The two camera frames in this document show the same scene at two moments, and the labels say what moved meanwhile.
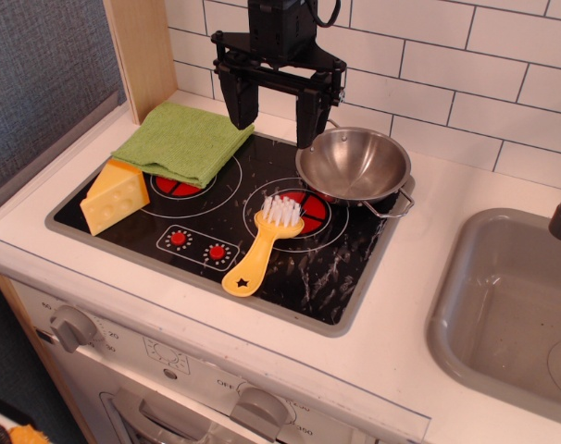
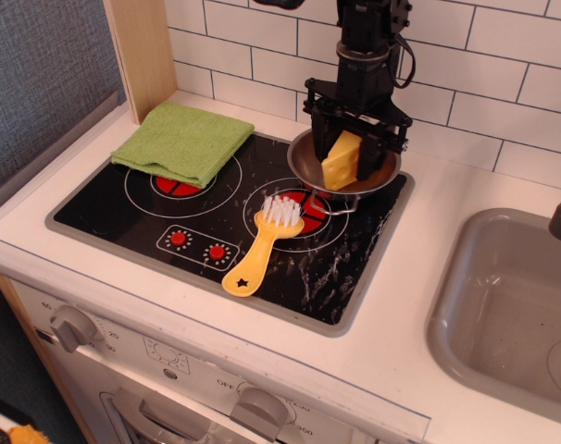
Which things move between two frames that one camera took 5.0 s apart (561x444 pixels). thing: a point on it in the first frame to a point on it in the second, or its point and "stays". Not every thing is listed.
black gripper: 280,46 to 362,98
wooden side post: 142,46 stays
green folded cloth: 182,141 stays
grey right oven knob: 259,413 stays
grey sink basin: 504,317 stays
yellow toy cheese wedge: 119,191 to 340,167
